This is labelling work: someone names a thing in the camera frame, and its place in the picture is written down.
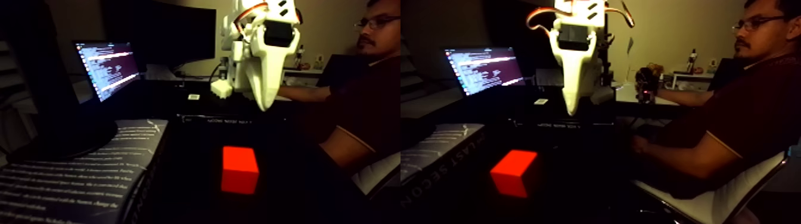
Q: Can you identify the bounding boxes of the red cube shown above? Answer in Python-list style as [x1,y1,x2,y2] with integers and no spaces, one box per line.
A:
[220,145,260,195]

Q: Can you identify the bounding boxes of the dark leader arm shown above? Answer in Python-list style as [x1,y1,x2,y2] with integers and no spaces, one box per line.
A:
[635,66,659,104]

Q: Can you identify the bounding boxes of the person's left hand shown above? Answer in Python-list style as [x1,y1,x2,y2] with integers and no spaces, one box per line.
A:
[631,134,653,157]

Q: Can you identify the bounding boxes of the black box with white print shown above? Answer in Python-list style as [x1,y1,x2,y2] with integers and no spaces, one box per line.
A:
[177,113,280,126]

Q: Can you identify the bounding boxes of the open laptop with lit screen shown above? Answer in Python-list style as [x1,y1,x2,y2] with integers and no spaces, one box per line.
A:
[73,41,142,103]

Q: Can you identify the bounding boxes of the black round stand base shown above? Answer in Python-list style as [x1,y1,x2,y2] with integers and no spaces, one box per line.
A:
[6,116,120,165]

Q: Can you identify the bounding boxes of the black book with white text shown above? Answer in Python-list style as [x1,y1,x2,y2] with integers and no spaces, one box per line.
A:
[0,119,170,224]

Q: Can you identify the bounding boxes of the white office chair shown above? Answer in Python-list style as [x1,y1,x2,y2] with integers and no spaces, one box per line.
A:
[632,147,793,224]

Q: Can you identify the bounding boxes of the person's eyeglasses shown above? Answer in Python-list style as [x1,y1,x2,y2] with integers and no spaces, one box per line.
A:
[732,15,786,32]

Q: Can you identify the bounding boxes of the person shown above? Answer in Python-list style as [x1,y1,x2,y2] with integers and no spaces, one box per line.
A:
[631,0,801,200]

